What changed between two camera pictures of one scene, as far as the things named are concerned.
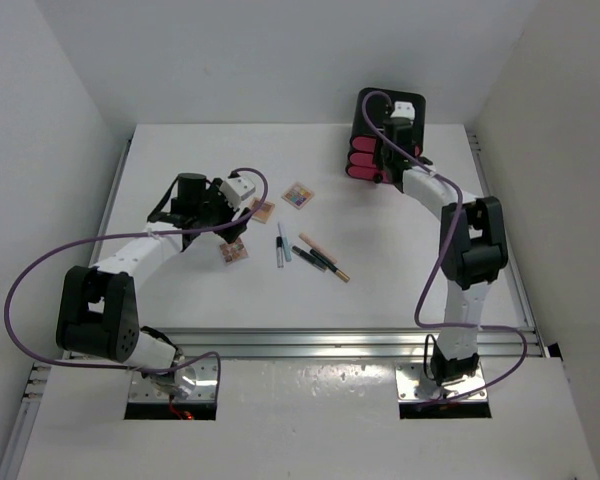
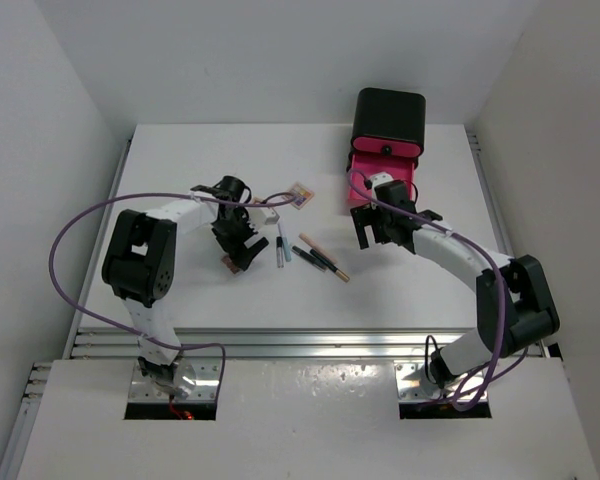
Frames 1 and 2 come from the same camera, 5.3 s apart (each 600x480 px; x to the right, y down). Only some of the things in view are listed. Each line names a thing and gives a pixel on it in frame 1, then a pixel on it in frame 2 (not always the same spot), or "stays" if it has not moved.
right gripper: x=382 y=164 -> x=365 y=216
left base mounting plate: x=141 y=388 stays
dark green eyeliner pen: x=308 y=258 stays
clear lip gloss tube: x=279 y=249 stays
